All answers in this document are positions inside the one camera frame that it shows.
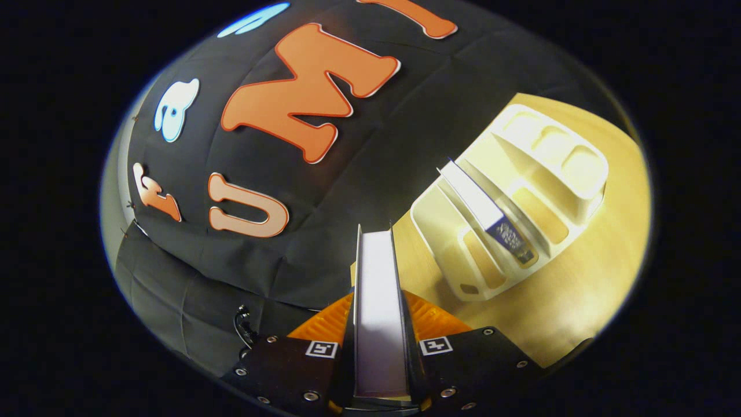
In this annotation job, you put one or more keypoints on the white bookshelf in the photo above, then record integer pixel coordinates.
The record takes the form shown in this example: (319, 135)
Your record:
(446, 255)

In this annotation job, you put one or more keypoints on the blue cover book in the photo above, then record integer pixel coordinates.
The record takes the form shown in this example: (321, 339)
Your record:
(472, 197)

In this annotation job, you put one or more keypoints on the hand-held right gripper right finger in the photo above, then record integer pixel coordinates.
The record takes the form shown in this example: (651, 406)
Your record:
(480, 365)

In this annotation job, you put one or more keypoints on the dark cover book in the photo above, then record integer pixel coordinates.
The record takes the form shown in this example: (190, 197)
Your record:
(379, 301)

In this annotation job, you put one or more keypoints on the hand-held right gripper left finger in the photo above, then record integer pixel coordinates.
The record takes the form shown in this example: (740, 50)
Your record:
(283, 370)

